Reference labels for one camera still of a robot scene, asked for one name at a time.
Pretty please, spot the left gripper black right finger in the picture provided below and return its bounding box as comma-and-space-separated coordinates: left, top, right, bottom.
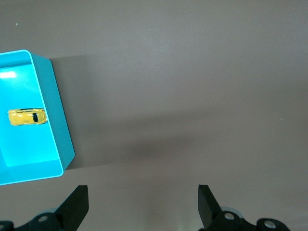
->
198, 184, 290, 231

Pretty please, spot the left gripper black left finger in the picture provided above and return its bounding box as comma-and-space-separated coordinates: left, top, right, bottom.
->
0, 184, 90, 231

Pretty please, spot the yellow beetle toy car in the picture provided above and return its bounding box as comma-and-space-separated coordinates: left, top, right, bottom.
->
7, 108, 48, 127

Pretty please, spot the turquoise plastic bin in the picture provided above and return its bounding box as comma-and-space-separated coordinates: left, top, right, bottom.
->
0, 49, 76, 187

